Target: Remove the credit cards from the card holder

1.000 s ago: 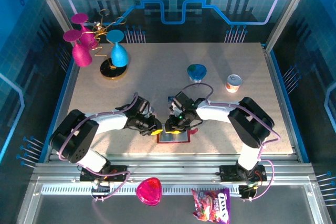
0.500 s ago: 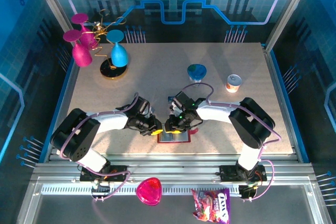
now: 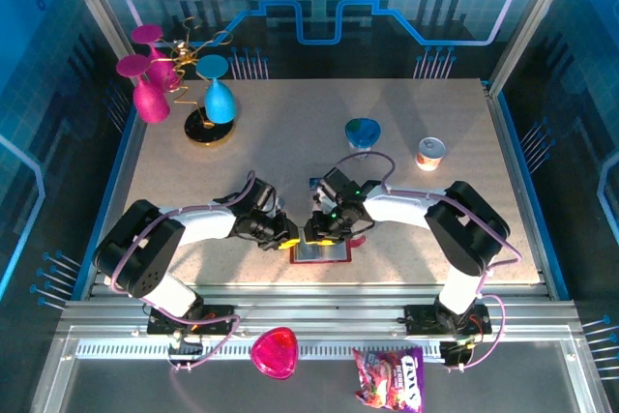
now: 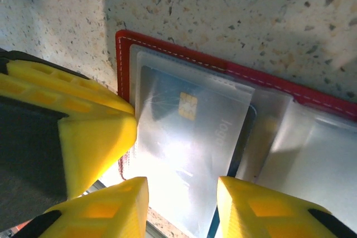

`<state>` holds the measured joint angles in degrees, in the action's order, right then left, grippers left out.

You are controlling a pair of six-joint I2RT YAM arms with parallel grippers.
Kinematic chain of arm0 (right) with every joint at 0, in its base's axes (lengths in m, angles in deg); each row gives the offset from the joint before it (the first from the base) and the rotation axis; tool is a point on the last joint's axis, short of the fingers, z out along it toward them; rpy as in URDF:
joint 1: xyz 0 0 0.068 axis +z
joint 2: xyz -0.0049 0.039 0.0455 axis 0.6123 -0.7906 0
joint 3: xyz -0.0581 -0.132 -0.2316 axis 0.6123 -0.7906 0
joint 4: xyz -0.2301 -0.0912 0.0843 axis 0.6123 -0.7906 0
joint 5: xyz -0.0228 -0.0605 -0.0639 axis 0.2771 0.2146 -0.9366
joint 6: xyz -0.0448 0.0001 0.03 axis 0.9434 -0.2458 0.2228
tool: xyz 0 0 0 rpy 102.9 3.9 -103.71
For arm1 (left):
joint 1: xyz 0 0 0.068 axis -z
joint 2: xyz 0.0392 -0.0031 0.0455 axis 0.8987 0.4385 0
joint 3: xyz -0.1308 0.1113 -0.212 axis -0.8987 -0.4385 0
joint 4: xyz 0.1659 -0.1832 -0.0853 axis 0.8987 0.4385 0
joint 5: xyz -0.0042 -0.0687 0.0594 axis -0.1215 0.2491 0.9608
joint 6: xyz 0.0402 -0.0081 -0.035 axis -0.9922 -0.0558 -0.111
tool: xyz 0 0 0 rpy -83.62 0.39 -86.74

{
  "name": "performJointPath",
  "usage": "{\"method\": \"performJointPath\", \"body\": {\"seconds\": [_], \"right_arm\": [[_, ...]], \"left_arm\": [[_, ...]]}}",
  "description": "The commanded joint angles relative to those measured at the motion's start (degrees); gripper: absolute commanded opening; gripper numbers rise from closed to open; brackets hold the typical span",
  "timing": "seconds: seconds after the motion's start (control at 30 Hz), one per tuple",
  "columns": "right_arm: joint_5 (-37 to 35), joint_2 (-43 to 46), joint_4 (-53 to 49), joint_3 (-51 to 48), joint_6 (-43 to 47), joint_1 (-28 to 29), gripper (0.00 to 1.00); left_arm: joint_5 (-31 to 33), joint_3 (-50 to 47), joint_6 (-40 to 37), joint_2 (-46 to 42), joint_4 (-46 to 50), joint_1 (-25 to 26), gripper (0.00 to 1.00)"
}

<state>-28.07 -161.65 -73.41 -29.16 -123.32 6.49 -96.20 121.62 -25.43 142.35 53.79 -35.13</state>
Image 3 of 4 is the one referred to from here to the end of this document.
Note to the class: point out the red card holder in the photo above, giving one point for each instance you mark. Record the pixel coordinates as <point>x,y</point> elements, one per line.
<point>333,253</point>

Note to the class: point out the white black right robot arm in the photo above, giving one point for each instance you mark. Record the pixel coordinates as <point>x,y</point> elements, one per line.
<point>396,205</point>

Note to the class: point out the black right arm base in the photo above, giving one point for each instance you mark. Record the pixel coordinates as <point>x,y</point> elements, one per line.
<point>421,321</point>

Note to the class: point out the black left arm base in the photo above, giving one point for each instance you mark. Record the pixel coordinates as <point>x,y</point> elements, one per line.
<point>220,323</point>

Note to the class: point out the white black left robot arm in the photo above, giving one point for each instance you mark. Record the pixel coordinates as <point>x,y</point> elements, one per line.
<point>208,229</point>

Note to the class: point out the blue heart-shaped cup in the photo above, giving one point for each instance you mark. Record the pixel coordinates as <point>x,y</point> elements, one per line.
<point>362,132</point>

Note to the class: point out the small pull-tab tin can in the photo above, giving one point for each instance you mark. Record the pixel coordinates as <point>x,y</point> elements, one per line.
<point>430,159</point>

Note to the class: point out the pink heart-shaped bowl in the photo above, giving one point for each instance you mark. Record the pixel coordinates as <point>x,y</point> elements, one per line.
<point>274,352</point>

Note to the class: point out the blue wine glass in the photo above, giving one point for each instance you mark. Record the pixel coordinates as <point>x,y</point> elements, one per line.
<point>220,103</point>

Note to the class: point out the small black connector board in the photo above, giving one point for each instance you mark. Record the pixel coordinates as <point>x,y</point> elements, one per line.
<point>186,347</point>
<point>457,352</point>

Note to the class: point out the purple snack bag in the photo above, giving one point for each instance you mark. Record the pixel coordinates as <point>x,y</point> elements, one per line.
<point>389,379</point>

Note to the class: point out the pink wine glass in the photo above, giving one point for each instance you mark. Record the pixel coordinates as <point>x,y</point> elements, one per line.
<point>151,103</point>
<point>147,34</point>

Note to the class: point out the aluminium frame cross rail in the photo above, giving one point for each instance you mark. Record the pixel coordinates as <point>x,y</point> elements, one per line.
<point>314,309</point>

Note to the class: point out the aluminium table side rail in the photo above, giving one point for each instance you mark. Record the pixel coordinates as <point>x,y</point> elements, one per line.
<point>511,166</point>
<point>131,152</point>

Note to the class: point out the aluminium frame post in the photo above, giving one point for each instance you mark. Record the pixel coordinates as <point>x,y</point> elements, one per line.
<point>532,16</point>
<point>97,2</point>

